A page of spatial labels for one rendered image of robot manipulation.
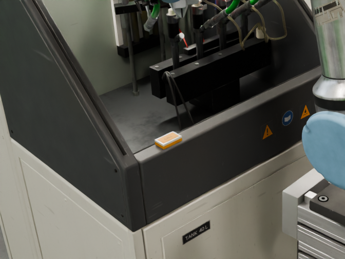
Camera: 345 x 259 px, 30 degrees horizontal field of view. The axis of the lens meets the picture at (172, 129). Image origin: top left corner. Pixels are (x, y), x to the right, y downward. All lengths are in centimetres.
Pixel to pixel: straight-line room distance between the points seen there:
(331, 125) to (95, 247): 91
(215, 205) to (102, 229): 27
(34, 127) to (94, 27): 35
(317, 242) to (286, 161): 54
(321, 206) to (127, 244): 54
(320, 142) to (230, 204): 74
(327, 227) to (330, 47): 39
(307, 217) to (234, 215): 48
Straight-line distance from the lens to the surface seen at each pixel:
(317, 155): 85
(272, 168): 161
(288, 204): 113
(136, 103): 180
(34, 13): 140
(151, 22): 144
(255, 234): 168
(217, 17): 157
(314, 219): 111
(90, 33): 180
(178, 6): 152
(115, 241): 147
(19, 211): 202
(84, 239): 163
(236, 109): 147
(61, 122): 146
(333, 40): 79
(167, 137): 135
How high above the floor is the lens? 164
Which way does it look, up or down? 29 degrees down
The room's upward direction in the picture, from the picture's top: 5 degrees counter-clockwise
